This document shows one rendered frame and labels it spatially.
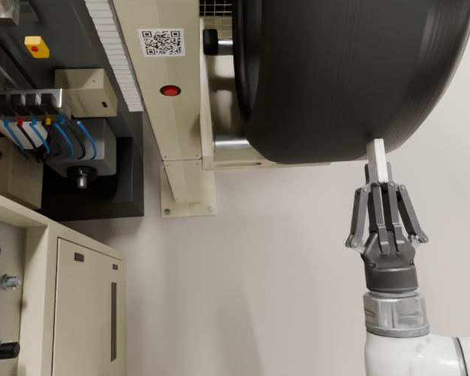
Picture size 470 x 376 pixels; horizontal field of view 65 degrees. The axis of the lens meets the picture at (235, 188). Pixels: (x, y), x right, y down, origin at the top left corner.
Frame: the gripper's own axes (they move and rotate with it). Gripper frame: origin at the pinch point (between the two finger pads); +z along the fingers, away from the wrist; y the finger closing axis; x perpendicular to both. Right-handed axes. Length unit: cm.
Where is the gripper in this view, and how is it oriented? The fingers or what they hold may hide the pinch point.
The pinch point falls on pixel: (377, 162)
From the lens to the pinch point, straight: 63.9
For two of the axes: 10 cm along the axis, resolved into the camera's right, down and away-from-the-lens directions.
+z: -0.7, -9.9, 1.3
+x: -0.9, 1.3, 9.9
